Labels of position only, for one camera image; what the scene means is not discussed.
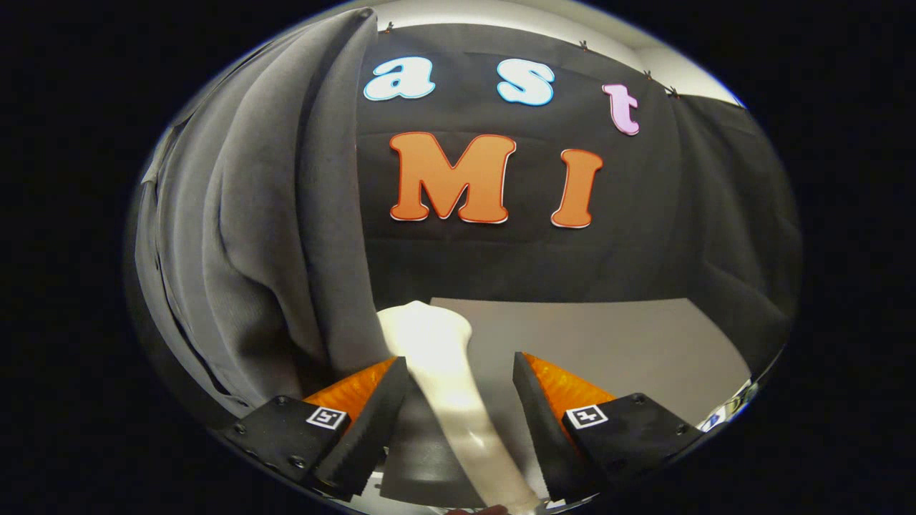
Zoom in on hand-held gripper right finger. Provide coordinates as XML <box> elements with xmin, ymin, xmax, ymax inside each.
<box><xmin>512</xmin><ymin>352</ymin><xmax>706</xmax><ymax>501</ymax></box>

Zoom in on grey drawer cabinet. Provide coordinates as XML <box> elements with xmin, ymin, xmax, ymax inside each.
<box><xmin>379</xmin><ymin>297</ymin><xmax>752</xmax><ymax>505</ymax></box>

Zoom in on cream white garment steamer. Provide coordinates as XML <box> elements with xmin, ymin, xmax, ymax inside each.
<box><xmin>377</xmin><ymin>300</ymin><xmax>545</xmax><ymax>512</ymax></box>

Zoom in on colourful clutter items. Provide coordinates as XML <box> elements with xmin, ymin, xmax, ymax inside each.
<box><xmin>701</xmin><ymin>383</ymin><xmax>759</xmax><ymax>433</ymax></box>

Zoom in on dark grey button shirt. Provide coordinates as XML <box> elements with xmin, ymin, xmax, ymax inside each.
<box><xmin>132</xmin><ymin>7</ymin><xmax>391</xmax><ymax>423</ymax></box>

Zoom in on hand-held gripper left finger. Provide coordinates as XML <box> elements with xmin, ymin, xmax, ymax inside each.
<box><xmin>218</xmin><ymin>356</ymin><xmax>409</xmax><ymax>501</ymax></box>

